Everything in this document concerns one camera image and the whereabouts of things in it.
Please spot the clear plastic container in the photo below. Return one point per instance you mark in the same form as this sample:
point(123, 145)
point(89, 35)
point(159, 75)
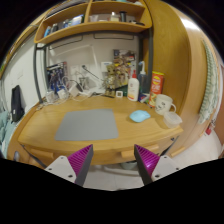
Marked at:
point(172, 120)

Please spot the robot model figure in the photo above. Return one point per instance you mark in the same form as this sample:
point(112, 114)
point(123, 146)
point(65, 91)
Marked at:
point(117, 76)

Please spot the blue pump bottle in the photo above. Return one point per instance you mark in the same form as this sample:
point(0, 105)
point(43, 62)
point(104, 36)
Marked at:
point(142, 77)

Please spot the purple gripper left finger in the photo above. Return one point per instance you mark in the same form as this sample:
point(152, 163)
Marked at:
point(73, 168)

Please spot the small white cube clock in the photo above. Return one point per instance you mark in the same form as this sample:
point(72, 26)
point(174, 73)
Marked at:
point(119, 94)

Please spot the light blue computer mouse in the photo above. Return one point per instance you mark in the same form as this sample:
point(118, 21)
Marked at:
point(139, 116)

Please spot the white lotion bottle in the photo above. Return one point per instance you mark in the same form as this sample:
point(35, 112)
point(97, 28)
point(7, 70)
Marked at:
point(133, 87)

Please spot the wooden wall shelf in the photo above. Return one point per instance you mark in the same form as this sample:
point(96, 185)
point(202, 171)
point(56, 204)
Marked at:
point(132, 16)

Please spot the green patterned towel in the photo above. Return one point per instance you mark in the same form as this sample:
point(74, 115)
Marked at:
point(212, 88)

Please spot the white mug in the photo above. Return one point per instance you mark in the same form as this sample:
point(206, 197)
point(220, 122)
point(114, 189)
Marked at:
point(163, 104)

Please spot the grey mouse pad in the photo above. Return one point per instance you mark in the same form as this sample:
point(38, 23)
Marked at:
point(88, 125)

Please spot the blue model kit box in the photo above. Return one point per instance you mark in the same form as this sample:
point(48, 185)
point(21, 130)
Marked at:
point(55, 74)

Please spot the white power adapter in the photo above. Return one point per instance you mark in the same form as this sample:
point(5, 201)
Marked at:
point(75, 90)

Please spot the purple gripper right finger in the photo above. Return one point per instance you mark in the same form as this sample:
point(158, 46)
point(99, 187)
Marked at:
point(153, 167)

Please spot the red chips can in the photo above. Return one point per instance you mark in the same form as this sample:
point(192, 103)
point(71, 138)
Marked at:
point(156, 87)

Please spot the wooden desk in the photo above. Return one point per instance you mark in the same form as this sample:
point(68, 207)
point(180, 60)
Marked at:
point(34, 139)

